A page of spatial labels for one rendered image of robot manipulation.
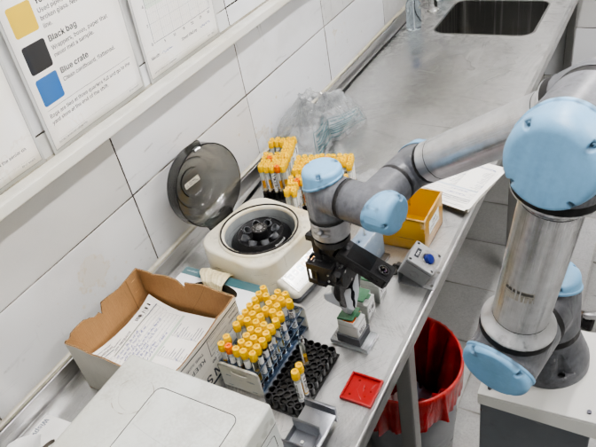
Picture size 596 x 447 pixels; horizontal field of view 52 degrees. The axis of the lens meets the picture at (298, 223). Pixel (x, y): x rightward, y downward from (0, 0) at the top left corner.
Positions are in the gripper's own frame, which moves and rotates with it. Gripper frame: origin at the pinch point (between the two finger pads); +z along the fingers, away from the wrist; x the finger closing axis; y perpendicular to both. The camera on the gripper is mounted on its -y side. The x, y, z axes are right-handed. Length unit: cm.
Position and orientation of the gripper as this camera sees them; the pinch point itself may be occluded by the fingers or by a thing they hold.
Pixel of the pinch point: (353, 309)
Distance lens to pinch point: 130.5
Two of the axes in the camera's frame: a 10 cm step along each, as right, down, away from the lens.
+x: -5.0, 5.9, -6.3
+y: -8.5, -2.0, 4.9
